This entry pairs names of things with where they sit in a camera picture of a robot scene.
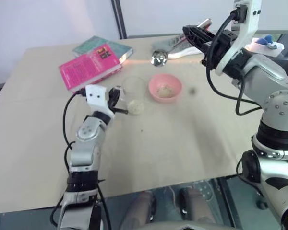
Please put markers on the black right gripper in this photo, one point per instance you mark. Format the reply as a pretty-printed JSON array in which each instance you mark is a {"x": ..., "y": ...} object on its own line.
[{"x": 220, "y": 48}]

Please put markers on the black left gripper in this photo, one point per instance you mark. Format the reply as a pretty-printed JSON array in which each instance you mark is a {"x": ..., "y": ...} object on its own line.
[{"x": 113, "y": 97}]

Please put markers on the clear plastic cup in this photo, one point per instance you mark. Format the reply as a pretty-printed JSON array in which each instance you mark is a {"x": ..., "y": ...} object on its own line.
[{"x": 134, "y": 83}]

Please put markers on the silver metal spoon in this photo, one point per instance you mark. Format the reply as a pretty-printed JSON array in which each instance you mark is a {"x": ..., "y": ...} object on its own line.
[{"x": 159, "y": 58}]

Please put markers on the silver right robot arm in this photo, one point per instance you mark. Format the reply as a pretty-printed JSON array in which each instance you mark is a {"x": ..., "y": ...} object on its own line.
[{"x": 266, "y": 74}]

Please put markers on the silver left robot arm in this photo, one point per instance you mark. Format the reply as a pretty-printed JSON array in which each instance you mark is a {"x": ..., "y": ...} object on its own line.
[{"x": 86, "y": 148}]

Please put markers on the oatmeal in glass mug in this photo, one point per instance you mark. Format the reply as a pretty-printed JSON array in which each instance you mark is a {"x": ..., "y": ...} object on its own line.
[{"x": 136, "y": 107}]

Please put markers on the pink bowl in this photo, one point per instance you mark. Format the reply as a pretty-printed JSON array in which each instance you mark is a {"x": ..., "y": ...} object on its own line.
[{"x": 156, "y": 82}]

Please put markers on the oatmeal in pink bowl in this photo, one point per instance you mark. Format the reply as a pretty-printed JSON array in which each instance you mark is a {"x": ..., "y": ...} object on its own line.
[{"x": 165, "y": 92}]

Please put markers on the grey sneaker with white sole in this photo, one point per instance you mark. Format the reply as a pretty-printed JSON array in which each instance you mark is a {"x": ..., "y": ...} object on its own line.
[{"x": 180, "y": 49}]

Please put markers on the pink book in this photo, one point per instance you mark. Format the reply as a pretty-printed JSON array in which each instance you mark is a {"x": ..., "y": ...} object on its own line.
[{"x": 86, "y": 65}]

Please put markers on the teal book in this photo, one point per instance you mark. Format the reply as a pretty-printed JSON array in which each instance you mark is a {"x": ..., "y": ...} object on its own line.
[{"x": 91, "y": 44}]

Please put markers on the white tray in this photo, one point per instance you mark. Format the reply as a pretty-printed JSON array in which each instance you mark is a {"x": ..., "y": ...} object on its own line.
[{"x": 261, "y": 48}]

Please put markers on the blue small object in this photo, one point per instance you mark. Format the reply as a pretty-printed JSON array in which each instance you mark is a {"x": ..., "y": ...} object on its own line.
[{"x": 267, "y": 39}]

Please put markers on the grey robot torso edge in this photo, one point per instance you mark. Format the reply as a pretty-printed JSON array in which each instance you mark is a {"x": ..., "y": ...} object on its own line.
[{"x": 182, "y": 226}]

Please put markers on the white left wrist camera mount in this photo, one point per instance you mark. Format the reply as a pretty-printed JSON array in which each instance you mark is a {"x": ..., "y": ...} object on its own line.
[{"x": 96, "y": 95}]

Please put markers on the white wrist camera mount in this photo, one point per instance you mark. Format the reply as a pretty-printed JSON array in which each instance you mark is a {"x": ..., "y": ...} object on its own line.
[
  {"x": 96, "y": 95},
  {"x": 250, "y": 21}
]

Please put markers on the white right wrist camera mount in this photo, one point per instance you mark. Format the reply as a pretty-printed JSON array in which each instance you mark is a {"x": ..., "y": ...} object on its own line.
[{"x": 250, "y": 21}]

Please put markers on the dark vertical post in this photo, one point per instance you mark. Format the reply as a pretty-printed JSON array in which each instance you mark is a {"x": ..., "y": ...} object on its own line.
[{"x": 118, "y": 19}]

